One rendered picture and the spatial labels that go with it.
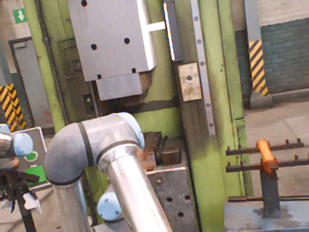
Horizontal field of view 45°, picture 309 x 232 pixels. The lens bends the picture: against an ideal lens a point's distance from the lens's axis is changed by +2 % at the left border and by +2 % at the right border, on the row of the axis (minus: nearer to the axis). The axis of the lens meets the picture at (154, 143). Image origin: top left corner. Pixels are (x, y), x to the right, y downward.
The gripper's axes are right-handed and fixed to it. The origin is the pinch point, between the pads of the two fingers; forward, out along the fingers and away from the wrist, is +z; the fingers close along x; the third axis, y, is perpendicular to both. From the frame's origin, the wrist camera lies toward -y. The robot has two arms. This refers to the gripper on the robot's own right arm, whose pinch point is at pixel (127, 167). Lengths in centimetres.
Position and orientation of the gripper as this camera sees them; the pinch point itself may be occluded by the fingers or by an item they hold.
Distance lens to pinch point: 146.5
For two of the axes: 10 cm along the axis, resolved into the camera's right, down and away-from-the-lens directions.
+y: 1.8, 9.6, 2.3
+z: 1.0, -2.5, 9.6
